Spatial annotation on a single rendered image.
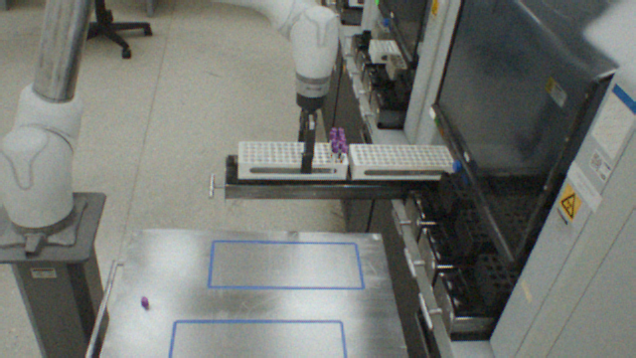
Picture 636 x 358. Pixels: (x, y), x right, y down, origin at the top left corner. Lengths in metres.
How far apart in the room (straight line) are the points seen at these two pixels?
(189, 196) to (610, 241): 2.06
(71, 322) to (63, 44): 0.78
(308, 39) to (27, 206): 0.77
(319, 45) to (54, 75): 0.66
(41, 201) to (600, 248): 1.21
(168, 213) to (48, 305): 1.04
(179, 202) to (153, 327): 1.56
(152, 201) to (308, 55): 1.55
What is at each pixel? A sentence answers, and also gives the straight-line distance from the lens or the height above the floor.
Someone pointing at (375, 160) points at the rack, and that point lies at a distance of 1.59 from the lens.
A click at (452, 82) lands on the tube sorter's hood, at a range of 1.53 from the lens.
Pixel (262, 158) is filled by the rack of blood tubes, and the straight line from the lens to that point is 1.54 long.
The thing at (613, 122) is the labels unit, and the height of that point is 1.36.
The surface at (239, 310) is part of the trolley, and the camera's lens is 1.23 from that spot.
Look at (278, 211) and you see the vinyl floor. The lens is 2.68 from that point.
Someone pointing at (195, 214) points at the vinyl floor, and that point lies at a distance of 2.66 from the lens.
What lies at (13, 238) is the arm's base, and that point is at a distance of 1.61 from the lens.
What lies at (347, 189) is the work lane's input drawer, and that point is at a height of 0.79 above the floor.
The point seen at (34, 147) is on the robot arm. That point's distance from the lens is 1.47.
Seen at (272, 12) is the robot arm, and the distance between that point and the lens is 1.48.
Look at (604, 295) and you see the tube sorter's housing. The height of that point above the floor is 1.03.
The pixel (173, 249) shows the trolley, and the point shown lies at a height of 0.82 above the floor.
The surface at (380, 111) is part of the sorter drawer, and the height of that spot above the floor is 0.80.
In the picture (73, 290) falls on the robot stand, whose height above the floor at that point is 0.54.
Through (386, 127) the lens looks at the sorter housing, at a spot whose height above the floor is 0.74.
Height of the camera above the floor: 1.79
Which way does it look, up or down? 38 degrees down
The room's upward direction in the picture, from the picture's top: 7 degrees clockwise
